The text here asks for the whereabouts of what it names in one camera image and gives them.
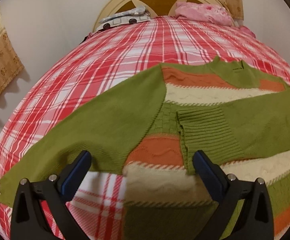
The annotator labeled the green orange cream striped sweater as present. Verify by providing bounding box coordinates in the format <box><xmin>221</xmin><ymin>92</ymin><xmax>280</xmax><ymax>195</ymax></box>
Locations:
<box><xmin>0</xmin><ymin>57</ymin><xmax>290</xmax><ymax>239</ymax></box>

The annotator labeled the pink cloth at bedside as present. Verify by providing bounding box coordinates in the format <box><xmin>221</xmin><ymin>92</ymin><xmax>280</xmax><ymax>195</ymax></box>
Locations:
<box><xmin>239</xmin><ymin>25</ymin><xmax>256</xmax><ymax>38</ymax></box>

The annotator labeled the pink folded blanket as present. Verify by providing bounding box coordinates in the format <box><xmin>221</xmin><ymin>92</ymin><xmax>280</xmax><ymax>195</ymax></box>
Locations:
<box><xmin>175</xmin><ymin>2</ymin><xmax>233</xmax><ymax>26</ymax></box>

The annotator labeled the red white plaid bed sheet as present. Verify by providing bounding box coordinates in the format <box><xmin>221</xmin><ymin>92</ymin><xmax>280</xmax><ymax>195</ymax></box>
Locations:
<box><xmin>0</xmin><ymin>17</ymin><xmax>290</xmax><ymax>239</ymax></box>

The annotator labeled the grey white patterned pillow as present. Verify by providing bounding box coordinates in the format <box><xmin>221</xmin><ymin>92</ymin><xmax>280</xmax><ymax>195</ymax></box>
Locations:
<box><xmin>95</xmin><ymin>5</ymin><xmax>151</xmax><ymax>31</ymax></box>

